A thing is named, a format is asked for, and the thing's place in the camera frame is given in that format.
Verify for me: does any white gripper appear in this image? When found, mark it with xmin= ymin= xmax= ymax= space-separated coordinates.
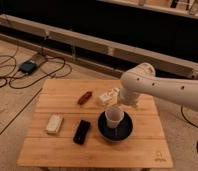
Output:
xmin=98 ymin=88 xmax=119 ymax=106

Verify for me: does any black eraser block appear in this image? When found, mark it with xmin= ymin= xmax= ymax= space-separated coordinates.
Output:
xmin=73 ymin=120 xmax=91 ymax=145

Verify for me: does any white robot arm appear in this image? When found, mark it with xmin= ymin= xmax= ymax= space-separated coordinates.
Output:
xmin=98 ymin=63 xmax=198 ymax=111

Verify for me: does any translucent plastic cup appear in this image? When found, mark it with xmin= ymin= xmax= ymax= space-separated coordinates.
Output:
xmin=105 ymin=106 xmax=124 ymax=128

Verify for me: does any black bowl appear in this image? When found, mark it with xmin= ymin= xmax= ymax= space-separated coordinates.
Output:
xmin=98 ymin=113 xmax=134 ymax=142

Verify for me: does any wooden table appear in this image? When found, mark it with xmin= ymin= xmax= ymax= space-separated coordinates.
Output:
xmin=17 ymin=79 xmax=173 ymax=168

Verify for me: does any white rectangular block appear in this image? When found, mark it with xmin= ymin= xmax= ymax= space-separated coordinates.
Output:
xmin=45 ymin=115 xmax=63 ymax=134

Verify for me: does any wooden floor rail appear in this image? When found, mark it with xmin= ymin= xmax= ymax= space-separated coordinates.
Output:
xmin=0 ymin=14 xmax=198 ymax=79

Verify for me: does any black floor cable right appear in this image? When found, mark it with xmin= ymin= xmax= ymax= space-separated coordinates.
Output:
xmin=180 ymin=105 xmax=198 ymax=166

